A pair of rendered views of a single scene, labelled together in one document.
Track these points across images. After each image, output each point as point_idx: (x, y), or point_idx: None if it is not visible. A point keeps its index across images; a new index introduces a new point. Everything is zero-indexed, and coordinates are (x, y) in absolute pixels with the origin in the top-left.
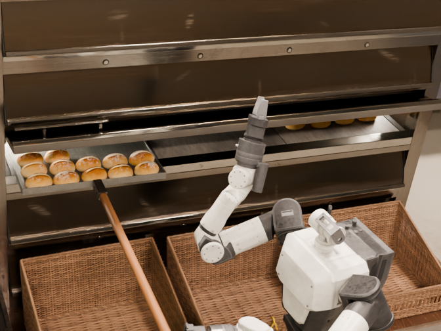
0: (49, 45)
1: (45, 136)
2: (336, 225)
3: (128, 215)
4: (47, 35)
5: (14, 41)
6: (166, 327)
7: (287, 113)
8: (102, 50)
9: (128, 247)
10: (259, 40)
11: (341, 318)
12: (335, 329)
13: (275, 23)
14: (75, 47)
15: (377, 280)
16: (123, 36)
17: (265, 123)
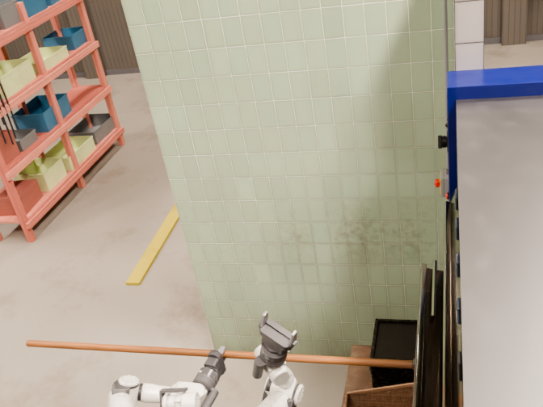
0: (452, 221)
1: (431, 283)
2: (163, 390)
3: None
4: (455, 213)
5: (453, 199)
6: (233, 352)
7: None
8: (444, 254)
9: (326, 356)
10: (443, 392)
11: (125, 404)
12: (123, 398)
13: (458, 404)
14: (446, 236)
15: None
16: (454, 262)
17: (259, 329)
